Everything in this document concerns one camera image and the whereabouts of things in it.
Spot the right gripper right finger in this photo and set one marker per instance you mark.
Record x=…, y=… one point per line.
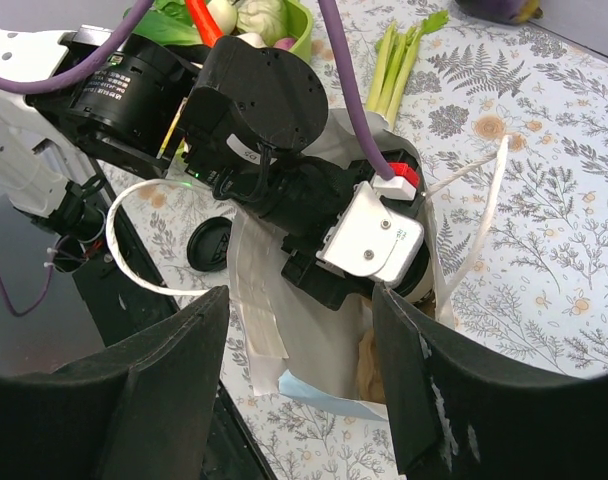
x=458, y=410

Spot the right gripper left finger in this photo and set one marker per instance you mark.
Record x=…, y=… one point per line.
x=140, y=409

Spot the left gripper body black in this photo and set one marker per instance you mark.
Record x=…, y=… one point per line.
x=247, y=123

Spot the orange carrot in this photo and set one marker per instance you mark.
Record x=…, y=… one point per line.
x=206, y=25

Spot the green plastic tray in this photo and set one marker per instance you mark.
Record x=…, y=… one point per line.
x=299, y=27

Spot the green lettuce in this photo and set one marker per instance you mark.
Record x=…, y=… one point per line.
x=168, y=22

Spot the green onion stalk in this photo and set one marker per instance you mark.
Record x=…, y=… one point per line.
x=397, y=53

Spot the floral table mat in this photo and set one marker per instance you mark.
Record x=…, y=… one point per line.
x=539, y=288

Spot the purple eggplant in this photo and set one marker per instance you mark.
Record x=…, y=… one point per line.
x=507, y=12

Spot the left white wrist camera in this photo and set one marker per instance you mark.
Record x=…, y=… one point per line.
x=377, y=234

